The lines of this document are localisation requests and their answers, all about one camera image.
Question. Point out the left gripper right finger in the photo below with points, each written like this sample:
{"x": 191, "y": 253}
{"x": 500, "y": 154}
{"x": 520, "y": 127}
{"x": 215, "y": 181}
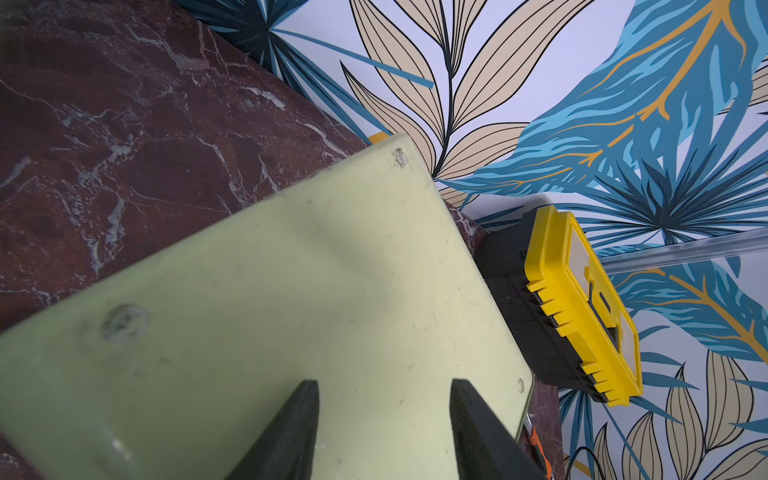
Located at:
{"x": 484, "y": 449}

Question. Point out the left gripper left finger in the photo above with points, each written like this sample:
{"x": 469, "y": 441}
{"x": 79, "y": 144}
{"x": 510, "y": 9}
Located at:
{"x": 285, "y": 449}

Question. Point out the light green drawer cabinet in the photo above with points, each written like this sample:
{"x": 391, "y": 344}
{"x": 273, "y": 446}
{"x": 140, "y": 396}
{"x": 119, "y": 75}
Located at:
{"x": 355, "y": 279}

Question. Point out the yellow black toolbox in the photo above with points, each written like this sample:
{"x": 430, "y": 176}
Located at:
{"x": 561, "y": 307}

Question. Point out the right metal corner post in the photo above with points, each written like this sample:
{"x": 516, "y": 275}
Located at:
{"x": 690, "y": 252}

